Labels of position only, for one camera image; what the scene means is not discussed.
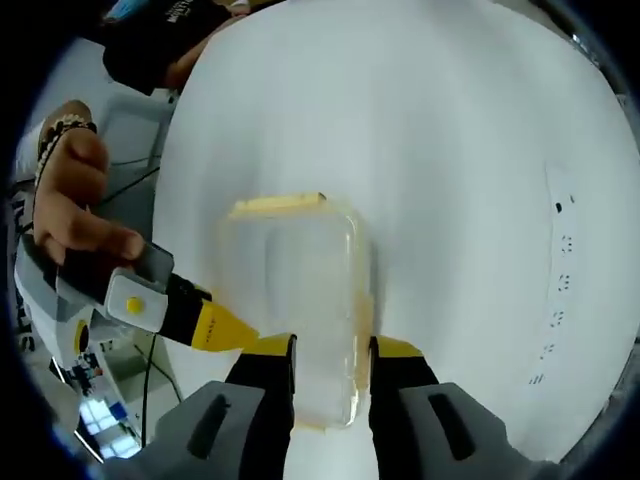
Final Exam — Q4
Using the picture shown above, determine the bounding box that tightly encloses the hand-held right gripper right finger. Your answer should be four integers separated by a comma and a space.
367, 335, 516, 480

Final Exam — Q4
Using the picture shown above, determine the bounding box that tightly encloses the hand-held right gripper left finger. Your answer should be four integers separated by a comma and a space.
144, 333, 300, 480

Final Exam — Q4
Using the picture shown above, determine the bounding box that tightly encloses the dark bead bracelet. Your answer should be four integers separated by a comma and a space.
47, 118, 99, 151

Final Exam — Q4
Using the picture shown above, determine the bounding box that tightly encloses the white power strip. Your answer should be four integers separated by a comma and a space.
527, 162, 579, 399

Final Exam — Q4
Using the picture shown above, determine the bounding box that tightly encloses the colourful printed paper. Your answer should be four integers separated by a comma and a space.
48, 349, 109, 399

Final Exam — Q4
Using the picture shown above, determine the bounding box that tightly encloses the white bead bracelet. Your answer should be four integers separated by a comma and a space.
33, 110, 87, 182

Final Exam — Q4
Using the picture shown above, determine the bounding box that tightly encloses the person's black printed shirt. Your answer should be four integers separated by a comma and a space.
5, 177, 39, 354

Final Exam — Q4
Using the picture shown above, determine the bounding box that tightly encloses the black cable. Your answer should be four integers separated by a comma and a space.
99, 167, 162, 206
139, 332, 182, 447

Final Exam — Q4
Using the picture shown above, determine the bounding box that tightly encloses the clear plastic buckle box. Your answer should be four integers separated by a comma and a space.
218, 191, 377, 433

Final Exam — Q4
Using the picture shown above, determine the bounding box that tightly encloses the person's left hand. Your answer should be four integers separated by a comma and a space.
32, 129, 147, 267

